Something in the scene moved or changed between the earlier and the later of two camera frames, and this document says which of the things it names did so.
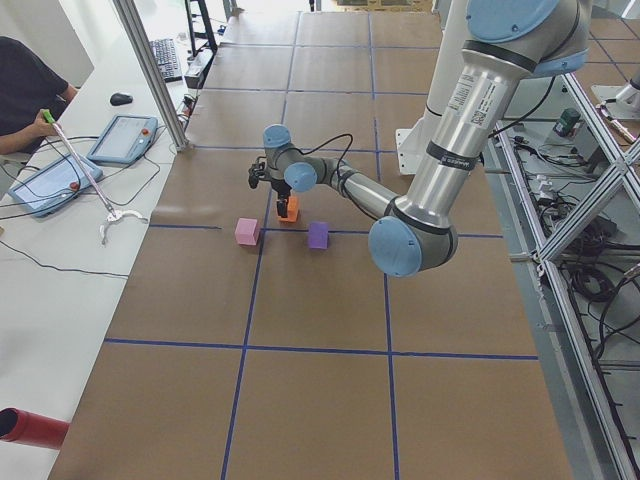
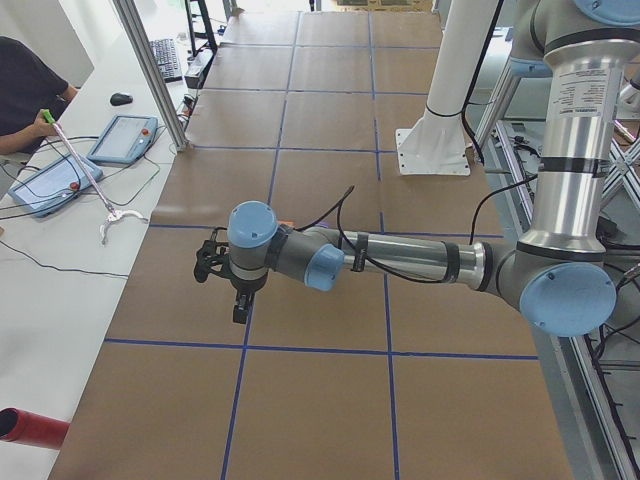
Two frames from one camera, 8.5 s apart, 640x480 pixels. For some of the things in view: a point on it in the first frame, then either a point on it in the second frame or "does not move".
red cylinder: [25, 427] does not move
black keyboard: [167, 58] does not move
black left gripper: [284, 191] -> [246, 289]
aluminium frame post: [135, 30] does not move
